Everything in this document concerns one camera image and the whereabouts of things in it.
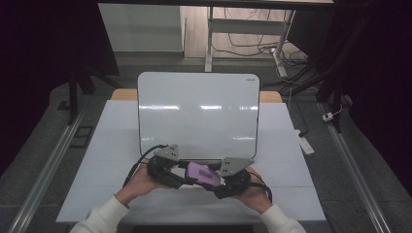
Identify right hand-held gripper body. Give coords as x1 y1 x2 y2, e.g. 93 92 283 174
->
213 157 256 200

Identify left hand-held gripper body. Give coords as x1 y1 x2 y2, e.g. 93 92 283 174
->
147 144 183 190

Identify purple black whiteboard eraser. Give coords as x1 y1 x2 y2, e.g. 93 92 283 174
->
186 161 225 188

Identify white whiteboard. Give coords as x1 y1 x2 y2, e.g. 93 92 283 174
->
137 71 261 162

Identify person's right hand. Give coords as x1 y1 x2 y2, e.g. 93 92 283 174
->
231 166 273 215

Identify person's left hand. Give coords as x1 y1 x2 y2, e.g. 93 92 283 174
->
115 162 170 209

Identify white power strip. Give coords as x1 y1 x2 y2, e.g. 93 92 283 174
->
293 129 316 156

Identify black floor plate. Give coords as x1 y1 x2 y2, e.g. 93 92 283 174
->
69 125 95 150

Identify black tripod stand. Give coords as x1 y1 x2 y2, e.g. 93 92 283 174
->
281 18 367 134
57 62 121 126

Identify white cabinet panel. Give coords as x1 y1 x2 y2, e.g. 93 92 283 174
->
97 3 187 53

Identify dark curtain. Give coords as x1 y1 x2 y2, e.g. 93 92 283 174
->
0 0 120 178
288 0 412 198

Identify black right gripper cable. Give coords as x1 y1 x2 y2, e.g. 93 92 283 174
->
248 170 274 204

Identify aluminium floor rail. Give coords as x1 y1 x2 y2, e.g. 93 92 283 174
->
7 108 87 233
318 102 394 233

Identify black floor cables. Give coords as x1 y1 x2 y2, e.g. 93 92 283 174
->
212 8 312 95

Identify white desk frame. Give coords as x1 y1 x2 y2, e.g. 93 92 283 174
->
204 6 296 79

